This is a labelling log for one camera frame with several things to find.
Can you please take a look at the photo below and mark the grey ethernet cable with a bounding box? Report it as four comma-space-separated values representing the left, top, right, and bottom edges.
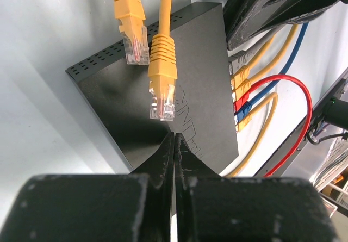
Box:
228, 32, 278, 76

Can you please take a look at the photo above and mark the yellow cable upper loop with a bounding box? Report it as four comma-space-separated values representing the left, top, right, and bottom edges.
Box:
111, 0, 151, 66

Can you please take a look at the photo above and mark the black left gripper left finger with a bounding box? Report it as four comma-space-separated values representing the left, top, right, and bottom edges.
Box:
1, 133, 174, 241

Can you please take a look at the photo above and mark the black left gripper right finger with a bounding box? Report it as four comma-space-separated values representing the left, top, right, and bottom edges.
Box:
175, 134, 340, 241

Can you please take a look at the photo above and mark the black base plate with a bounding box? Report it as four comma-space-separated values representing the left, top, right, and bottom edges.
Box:
255, 70, 347, 177

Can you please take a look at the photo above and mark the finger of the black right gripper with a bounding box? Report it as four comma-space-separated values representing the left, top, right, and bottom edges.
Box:
226, 0, 347, 50
223, 0, 261, 33

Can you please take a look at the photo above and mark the black network switch box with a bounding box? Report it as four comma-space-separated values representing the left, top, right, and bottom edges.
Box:
66, 2, 238, 173

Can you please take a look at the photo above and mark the yellow cable long loop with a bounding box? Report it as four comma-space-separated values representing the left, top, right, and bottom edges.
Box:
148, 0, 177, 121

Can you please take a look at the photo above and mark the blue ethernet cable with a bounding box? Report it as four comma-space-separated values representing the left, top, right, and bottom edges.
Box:
234, 21, 310, 123

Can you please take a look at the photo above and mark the red ethernet cable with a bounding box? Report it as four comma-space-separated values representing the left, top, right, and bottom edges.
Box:
232, 73, 313, 178

